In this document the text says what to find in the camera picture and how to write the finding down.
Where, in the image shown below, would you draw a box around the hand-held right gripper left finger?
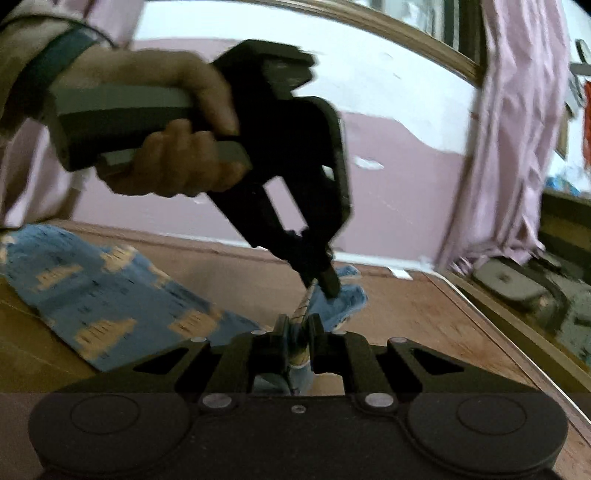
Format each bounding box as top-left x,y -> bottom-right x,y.
59,315 -> 297,413

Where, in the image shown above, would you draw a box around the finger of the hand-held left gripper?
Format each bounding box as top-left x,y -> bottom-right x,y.
283,229 -> 324,289
316,240 -> 342,297

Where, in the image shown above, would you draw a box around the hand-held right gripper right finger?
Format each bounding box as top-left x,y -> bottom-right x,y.
304,315 -> 540,413

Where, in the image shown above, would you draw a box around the blue car-print pants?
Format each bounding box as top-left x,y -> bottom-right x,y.
0,224 -> 370,398

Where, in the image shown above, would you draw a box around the person's left forearm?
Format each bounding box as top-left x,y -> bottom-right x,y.
0,16 -> 116,123

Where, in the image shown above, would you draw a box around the person's left hand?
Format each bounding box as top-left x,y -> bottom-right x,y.
68,49 -> 253,198

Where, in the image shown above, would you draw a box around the grey bag on floor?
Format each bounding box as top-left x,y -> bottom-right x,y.
470,256 -> 575,326

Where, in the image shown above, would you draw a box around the dark wooden cabinet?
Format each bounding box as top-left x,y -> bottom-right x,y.
538,188 -> 591,264

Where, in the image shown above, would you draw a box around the red hanging decoration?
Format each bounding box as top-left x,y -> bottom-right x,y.
583,78 -> 591,174

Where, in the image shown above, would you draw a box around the wooden bed frame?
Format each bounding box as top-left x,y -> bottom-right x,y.
441,270 -> 591,409

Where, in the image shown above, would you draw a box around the framed wall picture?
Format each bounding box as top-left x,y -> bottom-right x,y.
555,113 -> 572,161

